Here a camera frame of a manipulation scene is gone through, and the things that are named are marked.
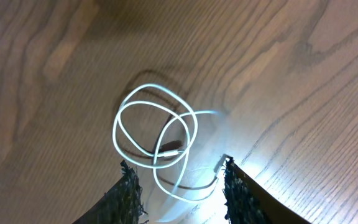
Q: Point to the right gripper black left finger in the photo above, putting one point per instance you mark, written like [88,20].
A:
[121,204]

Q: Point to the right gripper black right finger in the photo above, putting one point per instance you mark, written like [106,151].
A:
[248,202]

